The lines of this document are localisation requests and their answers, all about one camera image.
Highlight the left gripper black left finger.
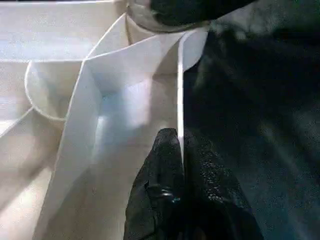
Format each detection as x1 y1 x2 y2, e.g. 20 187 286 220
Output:
123 127 186 240

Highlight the white plastic table top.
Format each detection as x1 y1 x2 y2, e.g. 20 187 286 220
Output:
0 0 210 240

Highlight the white plastic table leg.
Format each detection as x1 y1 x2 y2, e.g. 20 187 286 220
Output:
126 0 212 34

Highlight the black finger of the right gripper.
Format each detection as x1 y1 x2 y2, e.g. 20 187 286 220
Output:
149 0 255 28

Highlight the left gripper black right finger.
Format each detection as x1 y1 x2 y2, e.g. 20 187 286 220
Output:
183 129 266 240

